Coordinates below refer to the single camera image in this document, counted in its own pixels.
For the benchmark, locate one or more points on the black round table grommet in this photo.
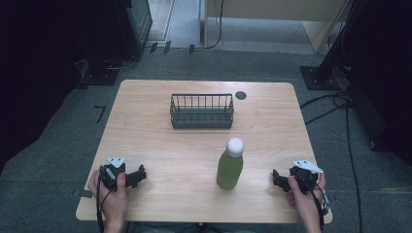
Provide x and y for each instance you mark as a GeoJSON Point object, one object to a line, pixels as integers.
{"type": "Point", "coordinates": [240, 95]}

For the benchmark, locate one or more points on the black cabinet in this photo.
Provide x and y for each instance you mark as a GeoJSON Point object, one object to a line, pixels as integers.
{"type": "Point", "coordinates": [134, 26]}

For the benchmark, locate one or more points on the black stand with square base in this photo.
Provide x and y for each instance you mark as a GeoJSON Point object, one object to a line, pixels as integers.
{"type": "Point", "coordinates": [324, 77]}

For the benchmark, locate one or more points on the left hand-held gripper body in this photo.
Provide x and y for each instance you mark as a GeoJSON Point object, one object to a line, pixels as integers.
{"type": "Point", "coordinates": [109, 176]}

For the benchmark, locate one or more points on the person's right hand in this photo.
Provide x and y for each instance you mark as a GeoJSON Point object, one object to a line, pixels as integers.
{"type": "Point", "coordinates": [306, 204]}

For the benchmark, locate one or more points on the green bottle with white cap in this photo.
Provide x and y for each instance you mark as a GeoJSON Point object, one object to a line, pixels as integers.
{"type": "Point", "coordinates": [230, 168]}

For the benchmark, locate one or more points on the beige partition board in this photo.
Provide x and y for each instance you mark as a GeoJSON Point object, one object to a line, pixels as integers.
{"type": "Point", "coordinates": [278, 9]}

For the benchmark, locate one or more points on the black stand base plate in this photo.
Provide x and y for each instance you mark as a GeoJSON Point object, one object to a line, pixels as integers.
{"type": "Point", "coordinates": [98, 76]}

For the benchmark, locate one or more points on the black floor tape strip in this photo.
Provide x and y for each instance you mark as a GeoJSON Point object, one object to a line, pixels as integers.
{"type": "Point", "coordinates": [167, 47]}
{"type": "Point", "coordinates": [191, 49]}
{"type": "Point", "coordinates": [153, 47]}

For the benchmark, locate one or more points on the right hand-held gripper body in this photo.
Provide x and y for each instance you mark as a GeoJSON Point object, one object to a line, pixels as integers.
{"type": "Point", "coordinates": [304, 176]}

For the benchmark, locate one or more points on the person's left hand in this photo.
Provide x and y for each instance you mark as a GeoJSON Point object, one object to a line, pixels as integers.
{"type": "Point", "coordinates": [111, 200]}

